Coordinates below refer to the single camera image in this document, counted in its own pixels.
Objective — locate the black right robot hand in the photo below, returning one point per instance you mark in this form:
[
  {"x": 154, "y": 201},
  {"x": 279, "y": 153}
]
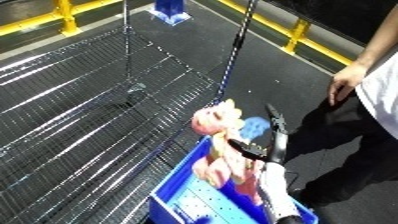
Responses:
[{"x": 277, "y": 143}]

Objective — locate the pink and yellow soft toy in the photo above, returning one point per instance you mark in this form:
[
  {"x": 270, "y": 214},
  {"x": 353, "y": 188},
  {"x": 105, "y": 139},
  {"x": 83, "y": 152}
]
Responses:
[{"x": 216, "y": 123}]

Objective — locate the pale right robot arm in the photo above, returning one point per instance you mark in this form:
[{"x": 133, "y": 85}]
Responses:
[{"x": 277, "y": 196}]

